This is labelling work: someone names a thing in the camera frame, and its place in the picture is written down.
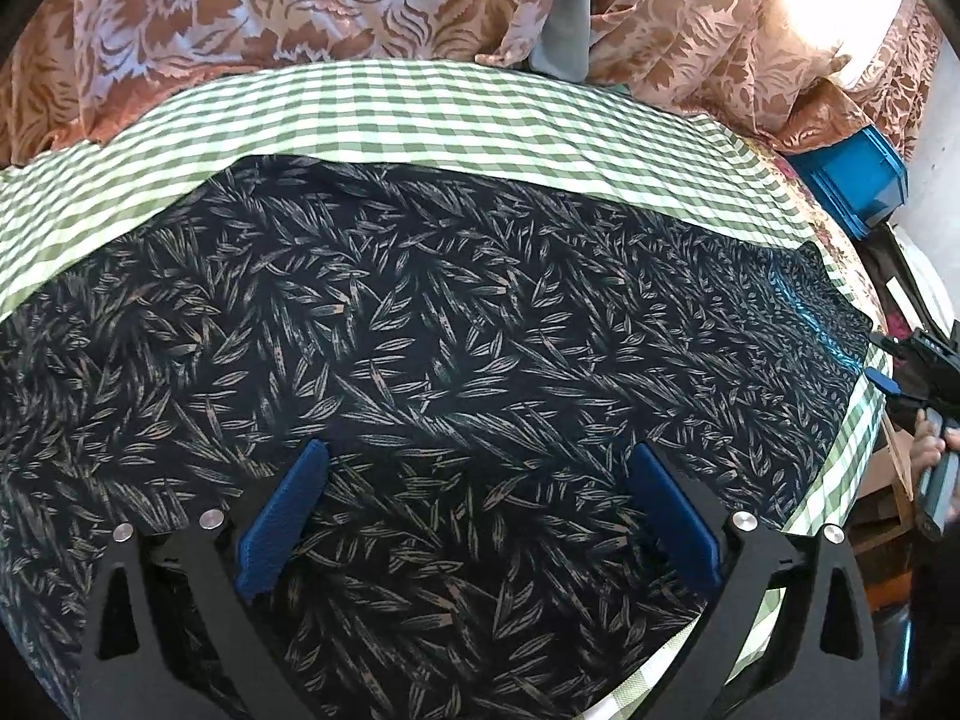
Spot brown cardboard box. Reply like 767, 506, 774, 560
851, 412, 920, 535

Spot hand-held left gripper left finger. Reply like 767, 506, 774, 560
75, 438, 332, 720

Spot pink floral curtain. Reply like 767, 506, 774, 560
476, 0, 947, 160
0, 0, 595, 167

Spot blue plastic crate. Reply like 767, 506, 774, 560
791, 131, 911, 238

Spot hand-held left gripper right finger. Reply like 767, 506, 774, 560
634, 442, 883, 720

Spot dark leaf print pants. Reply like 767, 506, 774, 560
0, 154, 893, 720

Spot grey cloth strip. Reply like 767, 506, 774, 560
529, 0, 602, 85

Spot dark bag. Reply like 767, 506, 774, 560
862, 223, 955, 340

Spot person's right hand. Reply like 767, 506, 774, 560
910, 426, 960, 481

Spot green checked tablecloth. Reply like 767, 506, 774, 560
0, 60, 895, 720

